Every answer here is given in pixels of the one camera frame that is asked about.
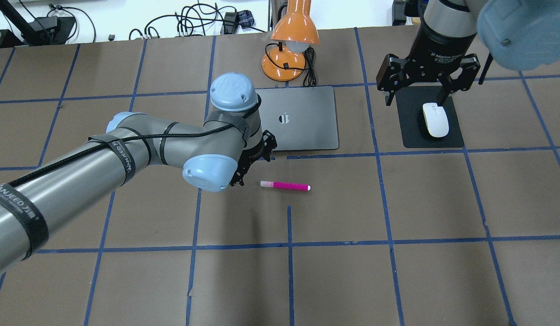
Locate black power adapter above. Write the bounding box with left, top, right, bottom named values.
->
left=220, top=12, right=239, bottom=35

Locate white computer mouse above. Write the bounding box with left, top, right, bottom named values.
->
left=422, top=102, right=449, bottom=138

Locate orange desk lamp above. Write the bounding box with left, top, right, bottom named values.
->
left=261, top=0, right=319, bottom=87

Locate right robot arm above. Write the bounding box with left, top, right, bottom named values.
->
left=376, top=0, right=560, bottom=105

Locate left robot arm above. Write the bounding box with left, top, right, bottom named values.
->
left=0, top=72, right=276, bottom=275

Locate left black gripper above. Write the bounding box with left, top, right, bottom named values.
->
left=229, top=130, right=277, bottom=187

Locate black lamp cable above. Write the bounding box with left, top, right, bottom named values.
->
left=280, top=46, right=318, bottom=87

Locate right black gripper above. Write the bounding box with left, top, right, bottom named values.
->
left=376, top=23, right=481, bottom=106

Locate silver laptop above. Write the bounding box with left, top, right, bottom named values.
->
left=256, top=86, right=339, bottom=151

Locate pink marker pen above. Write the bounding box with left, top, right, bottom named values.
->
left=260, top=180, right=311, bottom=192

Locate black mousepad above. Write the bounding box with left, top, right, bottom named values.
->
left=396, top=86, right=464, bottom=149

